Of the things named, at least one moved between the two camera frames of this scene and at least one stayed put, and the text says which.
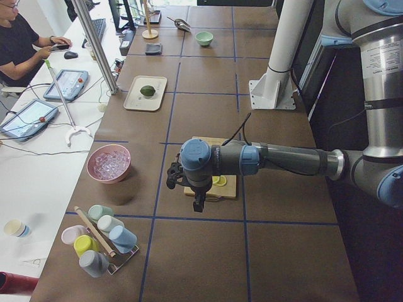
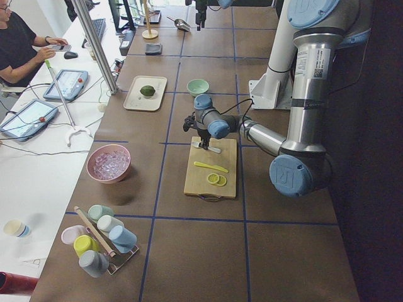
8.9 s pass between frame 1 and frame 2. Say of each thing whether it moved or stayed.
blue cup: stayed
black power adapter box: stayed
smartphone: stayed
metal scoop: stayed
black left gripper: moved
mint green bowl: moved
